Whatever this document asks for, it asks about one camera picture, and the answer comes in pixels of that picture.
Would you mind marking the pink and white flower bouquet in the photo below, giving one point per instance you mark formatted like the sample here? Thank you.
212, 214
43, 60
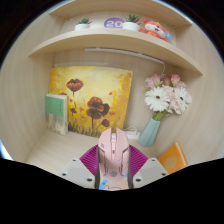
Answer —
166, 98

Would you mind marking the green covered book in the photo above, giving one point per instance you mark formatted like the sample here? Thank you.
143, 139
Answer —
56, 113

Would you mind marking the teal faceted vase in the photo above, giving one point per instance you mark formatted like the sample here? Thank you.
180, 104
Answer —
148, 133

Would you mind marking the orange covered book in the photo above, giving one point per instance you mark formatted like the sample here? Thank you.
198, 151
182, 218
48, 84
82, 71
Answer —
173, 159

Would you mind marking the curved wooden shelf unit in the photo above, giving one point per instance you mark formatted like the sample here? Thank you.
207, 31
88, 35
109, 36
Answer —
113, 36

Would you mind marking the pink computer mouse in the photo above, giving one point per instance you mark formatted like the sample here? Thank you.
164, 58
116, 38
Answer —
113, 153

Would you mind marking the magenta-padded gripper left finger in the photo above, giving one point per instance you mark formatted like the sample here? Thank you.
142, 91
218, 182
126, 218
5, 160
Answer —
83, 166

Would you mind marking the white power strip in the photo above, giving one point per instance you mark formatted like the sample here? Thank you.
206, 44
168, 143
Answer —
132, 134

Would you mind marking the yellow poppy flower painting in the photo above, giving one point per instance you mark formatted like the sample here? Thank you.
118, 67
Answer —
93, 96

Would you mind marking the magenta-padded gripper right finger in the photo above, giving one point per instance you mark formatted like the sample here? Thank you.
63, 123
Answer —
146, 166

